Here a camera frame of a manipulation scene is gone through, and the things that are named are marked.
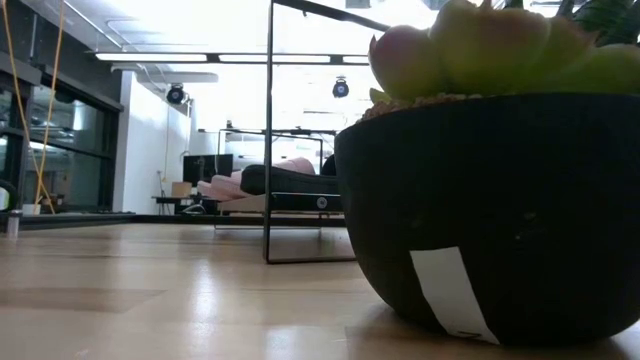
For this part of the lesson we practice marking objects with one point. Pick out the black slide sandal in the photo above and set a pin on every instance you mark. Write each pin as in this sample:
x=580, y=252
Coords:
x=285, y=182

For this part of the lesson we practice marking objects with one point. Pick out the round black ceiling spotlight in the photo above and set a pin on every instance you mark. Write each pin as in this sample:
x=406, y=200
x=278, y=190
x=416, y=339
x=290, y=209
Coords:
x=340, y=88
x=175, y=94

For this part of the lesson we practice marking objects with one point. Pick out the cardboard box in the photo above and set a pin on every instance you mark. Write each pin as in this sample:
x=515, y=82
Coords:
x=181, y=190

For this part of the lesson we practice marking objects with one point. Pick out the succulent plant in black bowl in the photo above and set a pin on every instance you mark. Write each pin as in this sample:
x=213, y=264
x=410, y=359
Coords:
x=500, y=200

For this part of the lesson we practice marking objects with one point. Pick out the small silver metal cylinder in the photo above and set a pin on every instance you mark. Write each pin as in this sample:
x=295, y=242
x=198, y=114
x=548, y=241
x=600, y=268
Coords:
x=13, y=225

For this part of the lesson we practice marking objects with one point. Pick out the wooden shelf with black frame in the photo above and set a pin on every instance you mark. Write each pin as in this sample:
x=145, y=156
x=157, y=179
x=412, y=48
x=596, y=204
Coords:
x=300, y=202

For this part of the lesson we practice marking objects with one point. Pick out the black metal table frame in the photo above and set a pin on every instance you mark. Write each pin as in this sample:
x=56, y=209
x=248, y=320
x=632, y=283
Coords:
x=150, y=219

